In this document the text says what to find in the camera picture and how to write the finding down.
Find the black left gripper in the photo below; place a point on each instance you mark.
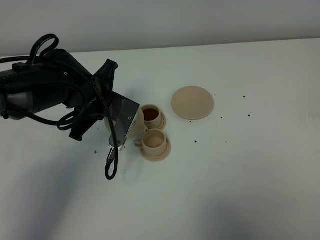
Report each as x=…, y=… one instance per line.
x=89, y=103

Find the beige ceramic teapot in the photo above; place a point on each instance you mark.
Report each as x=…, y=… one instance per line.
x=138, y=125

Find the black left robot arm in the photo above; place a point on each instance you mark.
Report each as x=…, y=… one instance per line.
x=57, y=78

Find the large beige teapot saucer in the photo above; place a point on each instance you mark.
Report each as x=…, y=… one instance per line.
x=192, y=103

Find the far beige teacup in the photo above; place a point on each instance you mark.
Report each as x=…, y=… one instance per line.
x=152, y=116

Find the beige teacup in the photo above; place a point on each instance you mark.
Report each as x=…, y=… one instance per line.
x=153, y=143
x=152, y=116

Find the far small beige saucer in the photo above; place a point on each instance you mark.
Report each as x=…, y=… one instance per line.
x=164, y=122

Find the small beige saucer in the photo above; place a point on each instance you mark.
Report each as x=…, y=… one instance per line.
x=160, y=157
x=164, y=122

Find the near beige teacup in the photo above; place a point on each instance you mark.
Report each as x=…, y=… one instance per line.
x=153, y=143

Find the near small beige saucer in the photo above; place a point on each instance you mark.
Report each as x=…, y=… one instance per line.
x=160, y=157

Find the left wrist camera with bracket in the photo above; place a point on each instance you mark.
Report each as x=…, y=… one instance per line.
x=116, y=102

